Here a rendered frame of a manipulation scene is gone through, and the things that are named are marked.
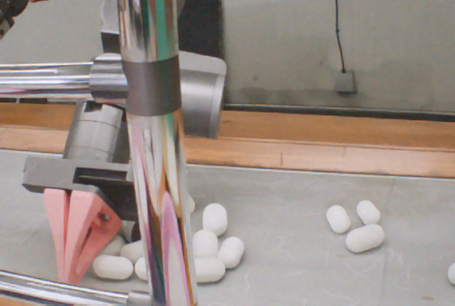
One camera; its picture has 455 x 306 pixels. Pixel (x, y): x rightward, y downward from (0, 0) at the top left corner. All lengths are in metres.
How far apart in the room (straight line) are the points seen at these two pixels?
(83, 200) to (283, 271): 0.17
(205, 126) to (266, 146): 0.18
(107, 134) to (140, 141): 0.25
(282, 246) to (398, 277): 0.11
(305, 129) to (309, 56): 1.90
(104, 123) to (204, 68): 0.10
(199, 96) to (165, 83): 0.26
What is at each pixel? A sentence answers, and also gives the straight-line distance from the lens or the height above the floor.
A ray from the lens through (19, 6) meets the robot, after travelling 1.35.
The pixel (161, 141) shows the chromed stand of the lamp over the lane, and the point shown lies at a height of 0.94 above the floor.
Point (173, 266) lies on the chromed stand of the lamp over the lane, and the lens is 0.27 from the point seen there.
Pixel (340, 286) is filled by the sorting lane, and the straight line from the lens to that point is 0.48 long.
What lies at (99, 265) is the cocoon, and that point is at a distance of 0.49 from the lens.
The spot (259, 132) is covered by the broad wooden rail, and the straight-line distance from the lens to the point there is 0.69.
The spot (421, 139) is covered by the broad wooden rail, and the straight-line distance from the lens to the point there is 0.69.
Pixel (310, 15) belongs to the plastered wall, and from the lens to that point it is 2.56.
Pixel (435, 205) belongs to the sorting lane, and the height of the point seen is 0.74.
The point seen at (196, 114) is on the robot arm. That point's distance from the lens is 0.49.
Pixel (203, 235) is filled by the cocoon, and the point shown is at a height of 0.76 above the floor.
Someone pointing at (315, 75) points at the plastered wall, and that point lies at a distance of 2.62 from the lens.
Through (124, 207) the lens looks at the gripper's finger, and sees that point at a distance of 0.50.
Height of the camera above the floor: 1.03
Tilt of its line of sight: 23 degrees down
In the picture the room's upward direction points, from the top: 2 degrees counter-clockwise
